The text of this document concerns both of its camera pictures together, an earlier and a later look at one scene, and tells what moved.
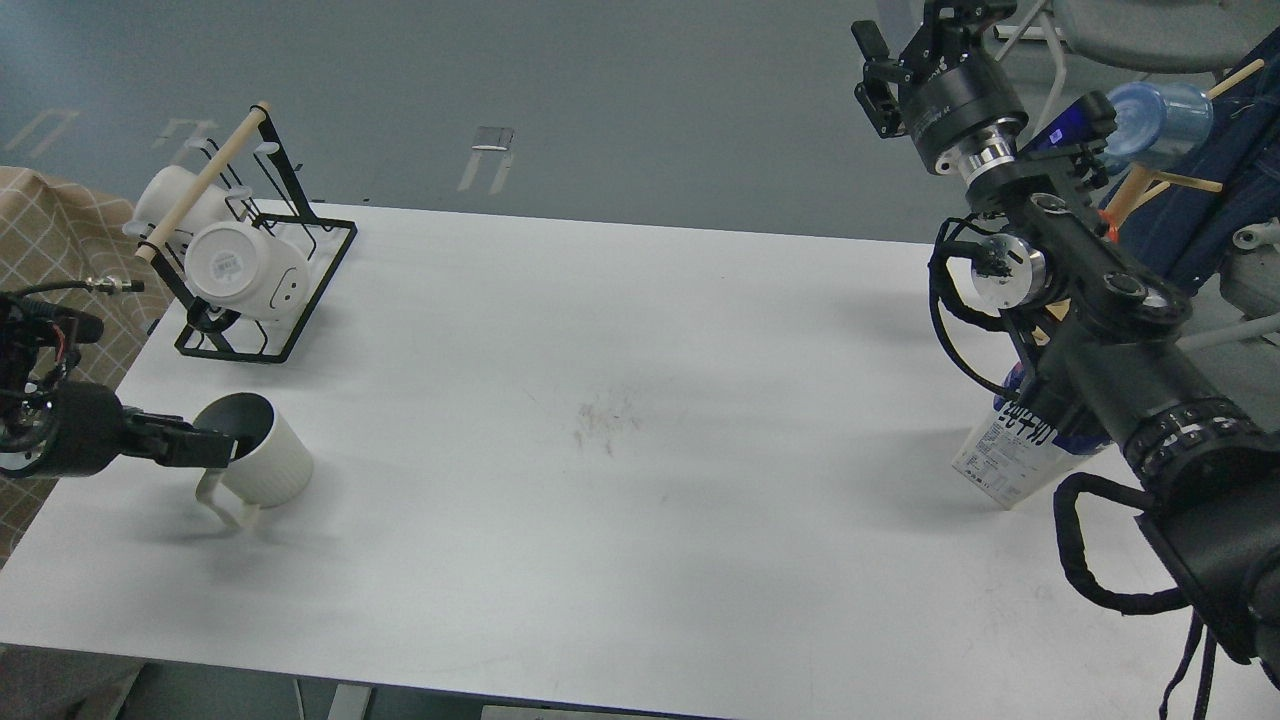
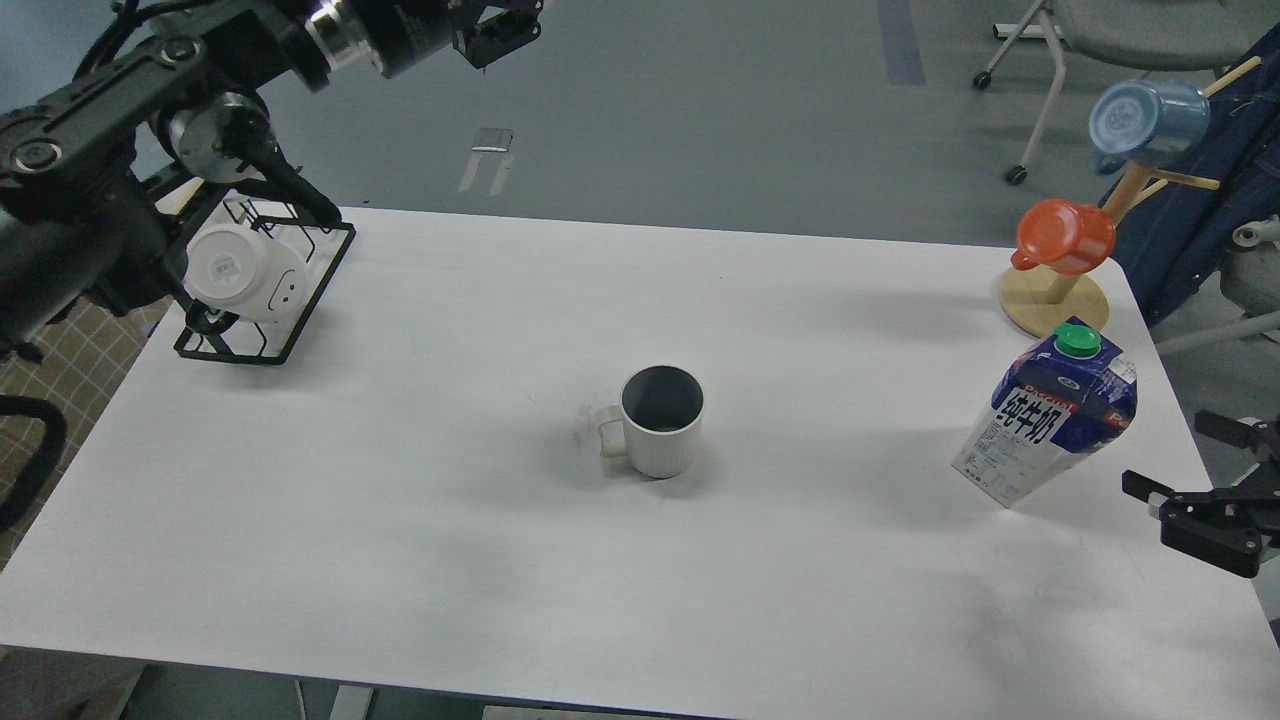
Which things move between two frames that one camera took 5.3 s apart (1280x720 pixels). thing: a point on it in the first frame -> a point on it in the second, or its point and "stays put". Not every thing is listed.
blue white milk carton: [1015, 451] stays put
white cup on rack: [234, 267] stays put
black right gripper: [963, 110] -> [1228, 527]
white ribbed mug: [271, 467] -> [657, 425]
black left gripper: [173, 441] -> [400, 34]
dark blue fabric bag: [1189, 232] stays put
